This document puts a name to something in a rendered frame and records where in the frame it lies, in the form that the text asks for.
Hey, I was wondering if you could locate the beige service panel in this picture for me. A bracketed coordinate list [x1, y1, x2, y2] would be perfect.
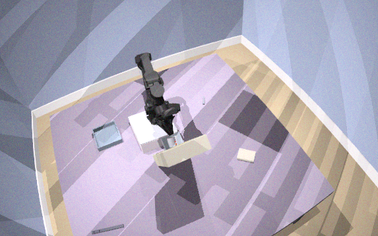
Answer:
[152, 134, 212, 167]

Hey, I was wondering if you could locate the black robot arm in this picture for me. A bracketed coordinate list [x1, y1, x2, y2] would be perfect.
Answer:
[135, 52, 181, 125]

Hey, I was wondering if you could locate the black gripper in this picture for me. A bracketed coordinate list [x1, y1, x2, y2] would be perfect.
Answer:
[152, 99, 178, 136]

